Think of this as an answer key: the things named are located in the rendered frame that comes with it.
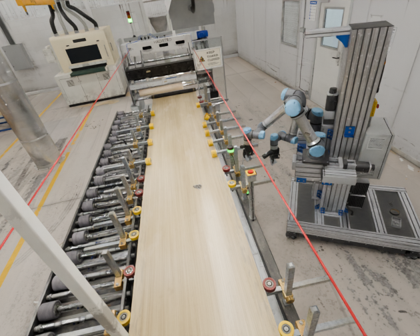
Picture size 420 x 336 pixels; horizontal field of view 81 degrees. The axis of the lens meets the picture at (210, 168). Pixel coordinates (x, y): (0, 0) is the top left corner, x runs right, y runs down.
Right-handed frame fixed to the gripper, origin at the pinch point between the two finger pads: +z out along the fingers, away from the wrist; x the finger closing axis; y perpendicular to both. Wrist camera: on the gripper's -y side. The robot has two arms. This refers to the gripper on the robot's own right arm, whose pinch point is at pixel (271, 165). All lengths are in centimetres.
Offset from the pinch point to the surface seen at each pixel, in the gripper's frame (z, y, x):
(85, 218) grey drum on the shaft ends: -2, -186, -27
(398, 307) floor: 83, 68, -122
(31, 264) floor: 83, -296, 8
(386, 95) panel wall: 6, 226, 121
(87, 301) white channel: -54, -134, -139
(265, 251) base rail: 13, -38, -90
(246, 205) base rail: 13, -38, -38
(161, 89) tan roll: -24, -113, 251
